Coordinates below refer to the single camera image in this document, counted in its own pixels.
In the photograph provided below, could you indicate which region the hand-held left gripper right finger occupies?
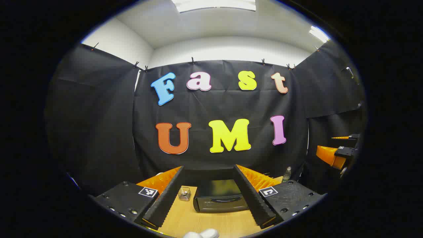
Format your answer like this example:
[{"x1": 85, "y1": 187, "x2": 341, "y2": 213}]
[{"x1": 233, "y1": 164, "x2": 328, "y2": 229}]

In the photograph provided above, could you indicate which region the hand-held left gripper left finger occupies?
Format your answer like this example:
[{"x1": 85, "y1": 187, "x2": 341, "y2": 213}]
[{"x1": 89, "y1": 165, "x2": 185, "y2": 231}]

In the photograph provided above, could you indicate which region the black electric oven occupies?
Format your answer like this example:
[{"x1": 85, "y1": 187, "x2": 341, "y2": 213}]
[{"x1": 193, "y1": 179, "x2": 249, "y2": 213}]

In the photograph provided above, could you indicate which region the small clear glass container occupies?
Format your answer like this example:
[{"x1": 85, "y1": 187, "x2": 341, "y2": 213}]
[{"x1": 178, "y1": 186, "x2": 192, "y2": 202}]

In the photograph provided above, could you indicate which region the small ceiling light panel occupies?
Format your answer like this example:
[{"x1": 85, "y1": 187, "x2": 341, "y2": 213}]
[{"x1": 309, "y1": 25, "x2": 331, "y2": 43}]

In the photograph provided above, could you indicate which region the large ceiling light panel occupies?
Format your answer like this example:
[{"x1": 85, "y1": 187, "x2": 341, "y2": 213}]
[{"x1": 171, "y1": 0, "x2": 257, "y2": 14}]

